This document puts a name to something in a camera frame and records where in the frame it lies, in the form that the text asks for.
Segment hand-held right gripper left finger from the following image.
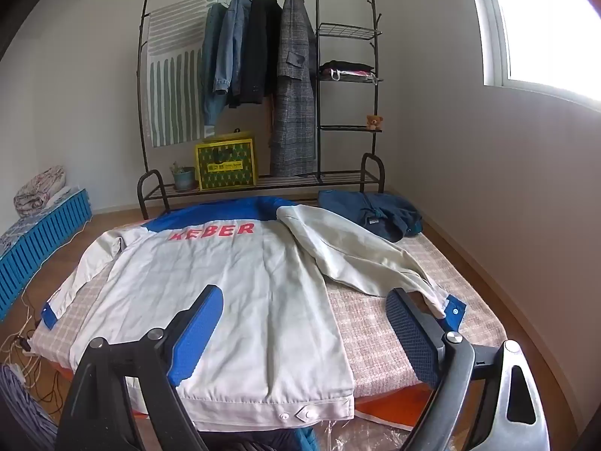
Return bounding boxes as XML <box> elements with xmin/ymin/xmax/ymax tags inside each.
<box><xmin>55</xmin><ymin>284</ymin><xmax>224</xmax><ymax>451</ymax></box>

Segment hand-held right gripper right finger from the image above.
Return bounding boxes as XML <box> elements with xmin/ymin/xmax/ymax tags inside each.
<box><xmin>385</xmin><ymin>288</ymin><xmax>550</xmax><ymax>451</ymax></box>

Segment white and blue jacket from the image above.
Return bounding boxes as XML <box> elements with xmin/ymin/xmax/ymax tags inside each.
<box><xmin>41</xmin><ymin>196</ymin><xmax>468</xmax><ymax>433</ymax></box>

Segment black metal clothes rack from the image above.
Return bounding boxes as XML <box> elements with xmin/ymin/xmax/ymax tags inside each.
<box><xmin>136</xmin><ymin>0</ymin><xmax>387</xmax><ymax>219</ymax></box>

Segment folded dark clothes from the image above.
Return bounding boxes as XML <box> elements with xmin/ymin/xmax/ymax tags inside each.
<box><xmin>319</xmin><ymin>60</ymin><xmax>376</xmax><ymax>80</ymax></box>

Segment pink plaid blanket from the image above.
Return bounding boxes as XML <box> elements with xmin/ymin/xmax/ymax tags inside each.
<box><xmin>30</xmin><ymin>211</ymin><xmax>505</xmax><ymax>386</ymax></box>

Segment orange mattress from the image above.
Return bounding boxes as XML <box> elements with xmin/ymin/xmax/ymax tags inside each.
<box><xmin>354</xmin><ymin>383</ymin><xmax>442</xmax><ymax>433</ymax></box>

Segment clear plastic sheet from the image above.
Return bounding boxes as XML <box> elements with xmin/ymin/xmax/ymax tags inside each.
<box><xmin>319</xmin><ymin>420</ymin><xmax>423</xmax><ymax>451</ymax></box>

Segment dark blue folded garment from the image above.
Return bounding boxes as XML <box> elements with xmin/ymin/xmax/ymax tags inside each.
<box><xmin>318</xmin><ymin>190</ymin><xmax>423</xmax><ymax>244</ymax></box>

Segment small potted plant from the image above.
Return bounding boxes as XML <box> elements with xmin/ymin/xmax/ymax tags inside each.
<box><xmin>170</xmin><ymin>160</ymin><xmax>195</xmax><ymax>191</ymax></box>

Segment yellow green patterned box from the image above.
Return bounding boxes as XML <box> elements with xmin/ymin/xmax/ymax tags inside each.
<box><xmin>195</xmin><ymin>129</ymin><xmax>258</xmax><ymax>192</ymax></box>

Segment striped grey trousers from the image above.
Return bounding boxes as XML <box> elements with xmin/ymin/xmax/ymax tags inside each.
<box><xmin>0</xmin><ymin>364</ymin><xmax>59</xmax><ymax>451</ymax></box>

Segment floral bundled bedding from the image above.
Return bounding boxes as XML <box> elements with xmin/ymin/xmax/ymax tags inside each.
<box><xmin>13</xmin><ymin>165</ymin><xmax>66</xmax><ymax>219</ymax></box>

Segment grey plaid coat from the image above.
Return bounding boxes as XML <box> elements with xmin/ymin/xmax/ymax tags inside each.
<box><xmin>270</xmin><ymin>0</ymin><xmax>319</xmax><ymax>177</ymax></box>

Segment green striped white cloth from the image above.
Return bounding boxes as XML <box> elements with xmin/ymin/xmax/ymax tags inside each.
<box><xmin>146</xmin><ymin>0</ymin><xmax>219</xmax><ymax>147</ymax></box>

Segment black coat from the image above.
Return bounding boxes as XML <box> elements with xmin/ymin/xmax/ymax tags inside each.
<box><xmin>232</xmin><ymin>0</ymin><xmax>282</xmax><ymax>106</ymax></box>

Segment window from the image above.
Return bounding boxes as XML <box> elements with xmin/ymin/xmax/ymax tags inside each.
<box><xmin>462</xmin><ymin>0</ymin><xmax>601</xmax><ymax>114</ymax></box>

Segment floor cables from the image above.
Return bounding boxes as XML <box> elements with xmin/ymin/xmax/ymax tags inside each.
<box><xmin>0</xmin><ymin>291</ymin><xmax>71</xmax><ymax>405</ymax></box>

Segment blue slatted plastic frame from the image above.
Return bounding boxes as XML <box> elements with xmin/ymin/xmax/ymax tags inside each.
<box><xmin>0</xmin><ymin>188</ymin><xmax>93</xmax><ymax>322</ymax></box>

